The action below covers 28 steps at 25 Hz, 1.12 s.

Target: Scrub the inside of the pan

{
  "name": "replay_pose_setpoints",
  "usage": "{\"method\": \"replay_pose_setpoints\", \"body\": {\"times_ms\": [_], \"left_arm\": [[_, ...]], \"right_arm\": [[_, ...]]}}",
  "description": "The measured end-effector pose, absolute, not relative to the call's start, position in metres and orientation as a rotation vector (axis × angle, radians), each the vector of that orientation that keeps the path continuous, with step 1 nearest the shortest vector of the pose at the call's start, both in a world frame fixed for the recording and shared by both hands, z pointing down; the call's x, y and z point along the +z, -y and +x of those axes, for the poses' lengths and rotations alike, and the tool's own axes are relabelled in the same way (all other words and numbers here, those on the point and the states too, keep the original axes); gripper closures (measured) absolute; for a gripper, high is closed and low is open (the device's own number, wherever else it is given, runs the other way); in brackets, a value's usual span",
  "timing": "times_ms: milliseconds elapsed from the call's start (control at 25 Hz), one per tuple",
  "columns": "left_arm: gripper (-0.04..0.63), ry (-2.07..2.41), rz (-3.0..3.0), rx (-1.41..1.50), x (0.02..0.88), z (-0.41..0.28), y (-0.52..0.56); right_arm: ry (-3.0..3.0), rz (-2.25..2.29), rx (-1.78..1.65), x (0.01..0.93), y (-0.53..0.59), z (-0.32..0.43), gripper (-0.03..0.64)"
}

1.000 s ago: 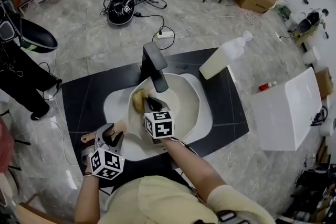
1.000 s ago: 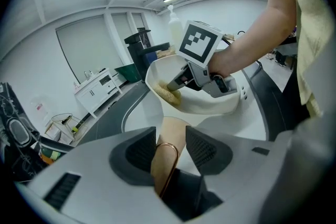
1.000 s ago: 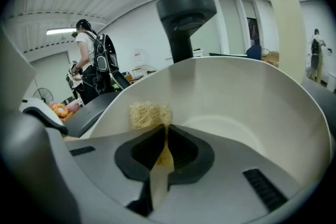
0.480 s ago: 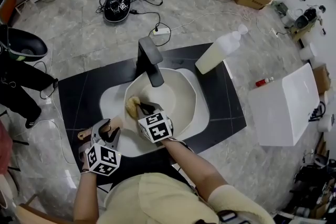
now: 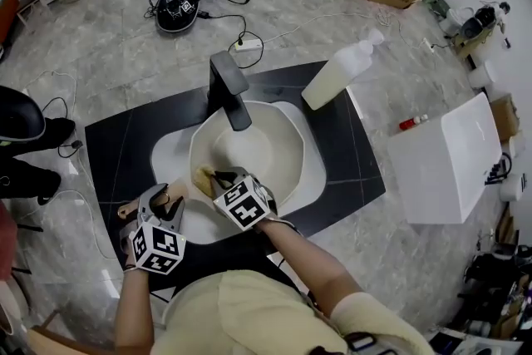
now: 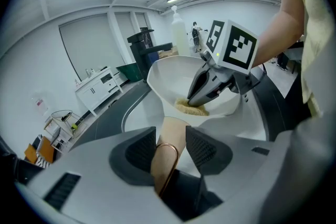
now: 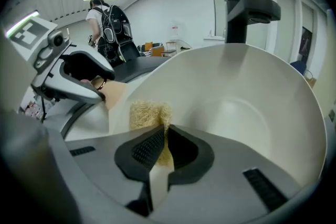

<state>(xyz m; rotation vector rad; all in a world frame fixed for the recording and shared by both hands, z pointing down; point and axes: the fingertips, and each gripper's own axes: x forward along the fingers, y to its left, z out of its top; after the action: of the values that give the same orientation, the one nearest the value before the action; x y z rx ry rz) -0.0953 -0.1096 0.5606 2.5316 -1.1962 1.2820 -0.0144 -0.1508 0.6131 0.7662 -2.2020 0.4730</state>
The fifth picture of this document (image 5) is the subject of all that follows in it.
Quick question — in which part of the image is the person's right forearm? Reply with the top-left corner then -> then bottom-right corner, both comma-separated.
257,218 -> 362,319

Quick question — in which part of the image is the small cardboard box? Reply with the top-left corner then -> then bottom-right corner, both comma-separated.
489,93 -> 520,142

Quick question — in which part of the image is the black hard-shell backpack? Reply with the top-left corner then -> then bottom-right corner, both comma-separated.
154,0 -> 200,33

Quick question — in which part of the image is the white sink basin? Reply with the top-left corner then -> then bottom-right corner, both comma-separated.
150,100 -> 328,245

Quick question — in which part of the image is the black floor cable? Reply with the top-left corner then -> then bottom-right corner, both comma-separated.
40,96 -> 84,159

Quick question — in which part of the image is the person's left forearm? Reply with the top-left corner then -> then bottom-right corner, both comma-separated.
114,268 -> 155,355

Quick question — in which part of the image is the dark vanity cabinet black top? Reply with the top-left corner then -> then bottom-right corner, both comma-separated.
84,61 -> 387,303

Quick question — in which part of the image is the green bag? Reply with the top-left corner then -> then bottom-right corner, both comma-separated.
427,0 -> 452,17

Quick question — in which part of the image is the black tub faucet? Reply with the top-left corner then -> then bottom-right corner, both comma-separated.
484,151 -> 513,186

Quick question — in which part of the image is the white bucket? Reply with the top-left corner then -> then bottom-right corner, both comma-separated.
498,174 -> 525,203

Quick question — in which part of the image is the cream frying pan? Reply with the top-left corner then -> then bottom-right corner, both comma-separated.
117,100 -> 307,221

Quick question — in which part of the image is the red seat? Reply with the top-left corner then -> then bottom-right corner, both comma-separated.
0,199 -> 20,282

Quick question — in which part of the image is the white soap pump bottle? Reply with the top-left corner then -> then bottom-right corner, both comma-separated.
300,27 -> 386,111

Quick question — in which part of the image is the person's beige shirt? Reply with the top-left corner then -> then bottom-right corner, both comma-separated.
151,269 -> 437,355

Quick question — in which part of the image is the white bin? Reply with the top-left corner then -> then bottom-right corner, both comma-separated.
467,60 -> 498,89

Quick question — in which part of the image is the red bottle white cap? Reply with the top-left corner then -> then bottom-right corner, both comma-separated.
398,114 -> 429,132

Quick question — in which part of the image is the orange armchair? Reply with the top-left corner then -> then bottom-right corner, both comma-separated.
0,0 -> 21,49

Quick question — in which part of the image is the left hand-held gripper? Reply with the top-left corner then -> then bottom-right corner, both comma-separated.
119,183 -> 187,275

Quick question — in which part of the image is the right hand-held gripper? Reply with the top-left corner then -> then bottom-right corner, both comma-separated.
209,166 -> 278,232

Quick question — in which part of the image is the yellow sponge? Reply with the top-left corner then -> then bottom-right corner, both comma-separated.
194,165 -> 228,196

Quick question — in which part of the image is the tan chair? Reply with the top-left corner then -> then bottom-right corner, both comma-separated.
0,282 -> 120,355

